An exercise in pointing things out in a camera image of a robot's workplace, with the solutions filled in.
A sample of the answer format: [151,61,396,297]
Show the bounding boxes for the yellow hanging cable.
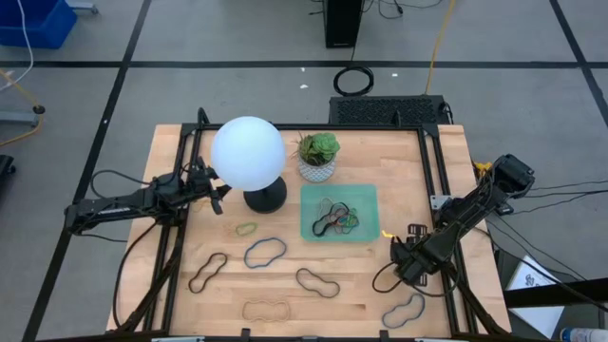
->
[423,0,458,96]

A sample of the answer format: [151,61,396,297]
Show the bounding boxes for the black mesh-top box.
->
[328,94,450,127]

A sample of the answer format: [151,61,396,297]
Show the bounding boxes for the black metal bar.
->
[502,276,608,310]

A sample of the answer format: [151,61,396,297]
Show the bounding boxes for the blue tray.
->
[243,237,289,270]

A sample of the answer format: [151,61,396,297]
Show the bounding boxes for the white globe table lamp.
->
[209,115,289,215]

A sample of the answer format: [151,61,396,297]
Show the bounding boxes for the succulents in patterned white pot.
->
[290,131,342,184]

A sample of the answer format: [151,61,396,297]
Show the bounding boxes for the grey-blue rubber band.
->
[381,292,427,331]

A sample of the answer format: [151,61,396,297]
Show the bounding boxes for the beige rubber band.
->
[314,196,337,224]
[241,298,292,324]

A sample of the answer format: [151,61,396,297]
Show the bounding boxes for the yellow floor hose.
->
[0,67,48,149]

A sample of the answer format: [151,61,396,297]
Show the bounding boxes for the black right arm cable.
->
[370,259,460,299]

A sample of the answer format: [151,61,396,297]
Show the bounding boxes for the black computer tower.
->
[323,0,365,49]

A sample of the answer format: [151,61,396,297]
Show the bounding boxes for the black drooping arm cable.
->
[111,218,165,330]

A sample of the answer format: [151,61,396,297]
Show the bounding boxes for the white floor cable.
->
[0,0,35,92]

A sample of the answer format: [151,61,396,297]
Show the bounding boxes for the dark brown rubber band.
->
[187,251,229,295]

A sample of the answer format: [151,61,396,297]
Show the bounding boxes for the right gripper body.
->
[407,222,446,288]

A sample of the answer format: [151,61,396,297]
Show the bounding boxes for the coiled black floor cable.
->
[332,65,375,98]

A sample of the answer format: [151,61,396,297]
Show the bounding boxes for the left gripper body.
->
[189,156,225,217]

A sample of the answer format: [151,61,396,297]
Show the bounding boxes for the teal plastic bin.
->
[299,183,382,244]

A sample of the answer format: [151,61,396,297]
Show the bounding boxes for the large black rubber band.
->
[311,201,352,238]
[294,267,342,299]

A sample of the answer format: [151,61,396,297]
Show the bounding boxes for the white paper sheet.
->
[504,255,566,340]

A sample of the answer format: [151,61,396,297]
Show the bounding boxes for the blue plastic crate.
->
[0,0,79,50]

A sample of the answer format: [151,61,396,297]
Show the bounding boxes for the yellow-green rubber band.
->
[235,220,259,238]

